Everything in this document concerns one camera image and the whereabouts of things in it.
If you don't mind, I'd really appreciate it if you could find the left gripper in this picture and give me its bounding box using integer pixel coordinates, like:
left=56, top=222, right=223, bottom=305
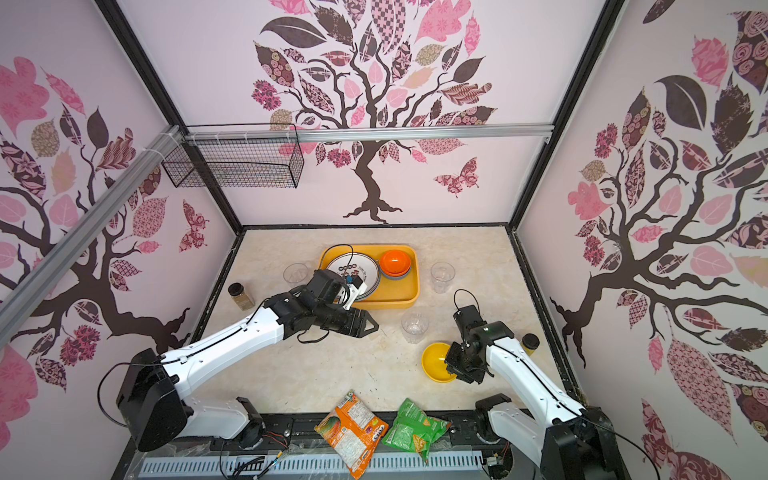
left=314, top=303, right=379, bottom=339

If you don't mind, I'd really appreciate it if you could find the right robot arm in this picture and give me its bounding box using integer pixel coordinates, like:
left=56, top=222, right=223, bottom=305
left=445, top=305, right=630, bottom=479

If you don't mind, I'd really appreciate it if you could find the clear cup left of bin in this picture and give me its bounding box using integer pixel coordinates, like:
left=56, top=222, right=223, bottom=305
left=283, top=263, right=313, bottom=287

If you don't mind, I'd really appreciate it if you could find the yellow jar black lid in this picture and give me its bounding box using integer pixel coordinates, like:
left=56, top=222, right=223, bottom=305
left=520, top=333, right=541, bottom=356

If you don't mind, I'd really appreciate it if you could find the orange snack bag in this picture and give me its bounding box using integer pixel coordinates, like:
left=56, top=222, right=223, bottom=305
left=314, top=390, right=389, bottom=479

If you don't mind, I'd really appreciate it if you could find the white vent grille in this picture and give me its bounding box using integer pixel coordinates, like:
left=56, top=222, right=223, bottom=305
left=126, top=451, right=487, bottom=479

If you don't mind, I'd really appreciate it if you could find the green snack bag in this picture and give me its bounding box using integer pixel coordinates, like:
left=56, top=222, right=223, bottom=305
left=381, top=398, right=452, bottom=464

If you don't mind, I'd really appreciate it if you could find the aluminium rail bar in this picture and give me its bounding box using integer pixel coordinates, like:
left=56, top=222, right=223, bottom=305
left=0, top=124, right=554, bottom=349

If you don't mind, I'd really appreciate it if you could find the yellow bowl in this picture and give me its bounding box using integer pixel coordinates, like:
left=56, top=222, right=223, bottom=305
left=421, top=342, right=456, bottom=383

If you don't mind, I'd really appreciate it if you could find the black-capped bottle left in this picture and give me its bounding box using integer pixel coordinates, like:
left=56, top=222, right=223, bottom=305
left=227, top=282, right=255, bottom=311

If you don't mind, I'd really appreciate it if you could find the clear cup near bowls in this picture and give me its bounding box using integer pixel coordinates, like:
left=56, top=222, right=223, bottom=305
left=401, top=311, right=429, bottom=344

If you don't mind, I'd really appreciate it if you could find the black wire basket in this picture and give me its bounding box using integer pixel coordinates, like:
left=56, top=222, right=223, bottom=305
left=162, top=123, right=305, bottom=189

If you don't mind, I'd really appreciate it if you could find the yellow plastic bin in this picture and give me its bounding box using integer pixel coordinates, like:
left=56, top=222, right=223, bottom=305
left=318, top=244, right=420, bottom=310

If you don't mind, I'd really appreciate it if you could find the clear cup right of bin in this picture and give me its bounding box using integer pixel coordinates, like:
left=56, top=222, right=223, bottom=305
left=430, top=261, right=456, bottom=294

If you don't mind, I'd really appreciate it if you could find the clear cup of bin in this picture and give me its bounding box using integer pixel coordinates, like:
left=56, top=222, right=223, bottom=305
left=283, top=263, right=313, bottom=287
left=430, top=261, right=456, bottom=294

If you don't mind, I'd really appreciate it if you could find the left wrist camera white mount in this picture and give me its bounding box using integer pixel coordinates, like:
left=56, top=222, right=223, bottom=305
left=341, top=275, right=368, bottom=310

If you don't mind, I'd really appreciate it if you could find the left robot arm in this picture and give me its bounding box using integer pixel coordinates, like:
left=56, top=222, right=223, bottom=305
left=116, top=269, right=378, bottom=452

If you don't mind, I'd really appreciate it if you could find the orange bowl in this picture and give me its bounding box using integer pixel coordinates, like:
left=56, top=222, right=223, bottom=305
left=379, top=249, right=412, bottom=273

